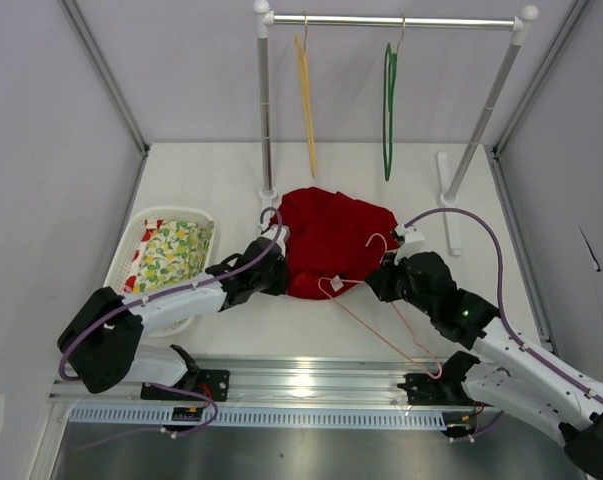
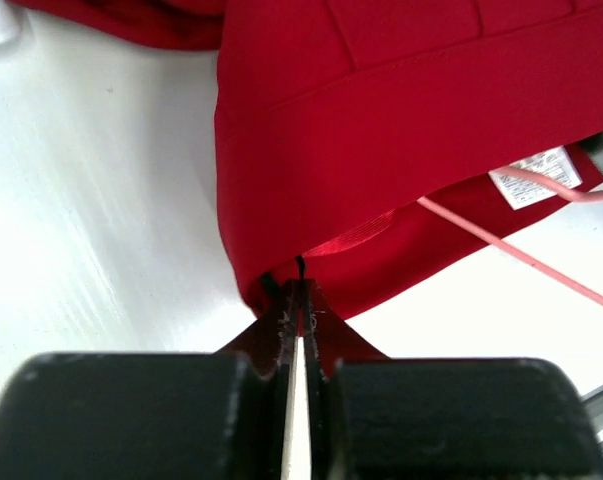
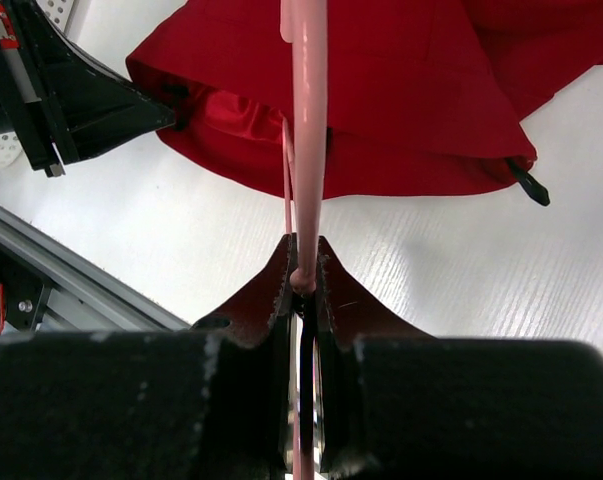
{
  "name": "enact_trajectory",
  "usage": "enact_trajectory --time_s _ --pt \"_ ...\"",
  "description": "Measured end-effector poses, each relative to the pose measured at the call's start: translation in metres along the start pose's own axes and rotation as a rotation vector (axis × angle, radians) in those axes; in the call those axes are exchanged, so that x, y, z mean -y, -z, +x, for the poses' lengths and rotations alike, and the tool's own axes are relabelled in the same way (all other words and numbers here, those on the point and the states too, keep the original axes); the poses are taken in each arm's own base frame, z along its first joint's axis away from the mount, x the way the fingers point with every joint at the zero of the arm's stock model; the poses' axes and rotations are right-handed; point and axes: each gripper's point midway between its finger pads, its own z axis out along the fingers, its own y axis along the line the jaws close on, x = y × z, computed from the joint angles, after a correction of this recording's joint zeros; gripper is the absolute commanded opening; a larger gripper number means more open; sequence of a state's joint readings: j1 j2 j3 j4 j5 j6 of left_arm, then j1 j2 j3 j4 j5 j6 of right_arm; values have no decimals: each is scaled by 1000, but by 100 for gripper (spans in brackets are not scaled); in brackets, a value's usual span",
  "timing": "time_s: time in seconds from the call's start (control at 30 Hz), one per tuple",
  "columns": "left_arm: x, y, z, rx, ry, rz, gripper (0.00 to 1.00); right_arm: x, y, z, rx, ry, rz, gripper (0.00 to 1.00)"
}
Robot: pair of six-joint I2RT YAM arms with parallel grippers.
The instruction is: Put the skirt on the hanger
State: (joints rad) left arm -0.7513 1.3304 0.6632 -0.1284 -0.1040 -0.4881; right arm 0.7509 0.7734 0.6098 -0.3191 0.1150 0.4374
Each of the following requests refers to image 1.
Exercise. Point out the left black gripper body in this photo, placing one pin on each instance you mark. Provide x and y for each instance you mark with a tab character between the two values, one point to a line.
272	283

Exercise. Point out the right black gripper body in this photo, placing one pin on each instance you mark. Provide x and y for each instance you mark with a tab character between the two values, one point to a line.
395	284

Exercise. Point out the red skirt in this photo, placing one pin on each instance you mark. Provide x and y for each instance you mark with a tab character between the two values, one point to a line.
334	241

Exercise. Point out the green clothes hanger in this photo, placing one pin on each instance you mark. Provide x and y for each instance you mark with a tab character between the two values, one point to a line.
389	84

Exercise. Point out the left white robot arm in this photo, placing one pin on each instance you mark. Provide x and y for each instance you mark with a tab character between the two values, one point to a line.
102	345

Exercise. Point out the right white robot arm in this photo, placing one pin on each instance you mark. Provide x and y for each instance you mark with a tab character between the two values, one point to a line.
498	365

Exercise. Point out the yellow clothes hanger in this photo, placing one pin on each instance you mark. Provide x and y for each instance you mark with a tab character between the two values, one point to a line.
305	93

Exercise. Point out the lemon print cloth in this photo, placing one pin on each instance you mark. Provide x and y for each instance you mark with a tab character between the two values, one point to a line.
169	251

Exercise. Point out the white plastic laundry basket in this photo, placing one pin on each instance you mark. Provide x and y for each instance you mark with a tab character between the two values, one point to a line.
134	230

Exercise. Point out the white clothes rack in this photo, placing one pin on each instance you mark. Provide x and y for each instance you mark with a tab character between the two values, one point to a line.
519	27

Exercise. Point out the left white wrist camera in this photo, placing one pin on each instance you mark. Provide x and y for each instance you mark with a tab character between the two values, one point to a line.
279	234

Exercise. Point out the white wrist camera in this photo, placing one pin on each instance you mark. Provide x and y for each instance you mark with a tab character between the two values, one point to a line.
279	234
410	238

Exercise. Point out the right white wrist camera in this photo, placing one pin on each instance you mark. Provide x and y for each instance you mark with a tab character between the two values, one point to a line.
410	238

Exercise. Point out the aluminium mounting rail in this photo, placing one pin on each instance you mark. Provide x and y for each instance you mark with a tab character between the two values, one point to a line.
303	382

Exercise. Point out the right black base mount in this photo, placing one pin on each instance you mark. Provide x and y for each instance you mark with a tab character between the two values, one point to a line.
421	390

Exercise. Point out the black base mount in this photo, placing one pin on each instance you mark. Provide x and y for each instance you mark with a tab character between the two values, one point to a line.
213	384
421	390

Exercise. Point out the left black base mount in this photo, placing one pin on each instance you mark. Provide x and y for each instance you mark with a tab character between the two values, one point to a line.
213	384

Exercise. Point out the white slotted cable duct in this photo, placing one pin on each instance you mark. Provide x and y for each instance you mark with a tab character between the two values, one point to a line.
394	419

